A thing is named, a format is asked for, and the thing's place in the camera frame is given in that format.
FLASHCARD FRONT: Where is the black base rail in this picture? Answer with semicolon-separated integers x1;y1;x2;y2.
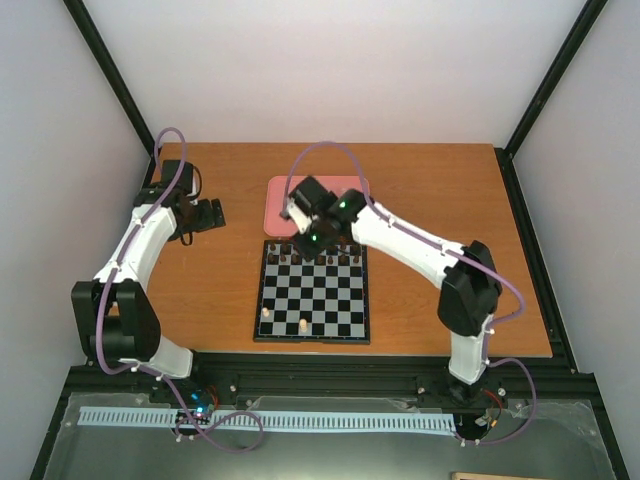
64;349;601;416

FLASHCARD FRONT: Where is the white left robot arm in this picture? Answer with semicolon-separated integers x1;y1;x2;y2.
71;160;225;403

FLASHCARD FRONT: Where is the black right frame post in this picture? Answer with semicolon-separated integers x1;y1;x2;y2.
502;0;609;156

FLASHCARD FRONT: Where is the black white chess board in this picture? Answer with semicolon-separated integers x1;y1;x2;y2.
253;240;371;345

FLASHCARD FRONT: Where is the pink plastic tray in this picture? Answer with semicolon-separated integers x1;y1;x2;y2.
263;175;363;238

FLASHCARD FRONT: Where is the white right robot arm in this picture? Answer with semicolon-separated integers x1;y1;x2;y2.
280;176;502;387

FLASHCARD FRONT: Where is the light blue cable duct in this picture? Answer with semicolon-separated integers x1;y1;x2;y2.
77;406;456;436

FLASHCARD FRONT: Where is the black aluminium frame post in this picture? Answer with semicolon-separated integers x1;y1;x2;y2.
62;0;156;151

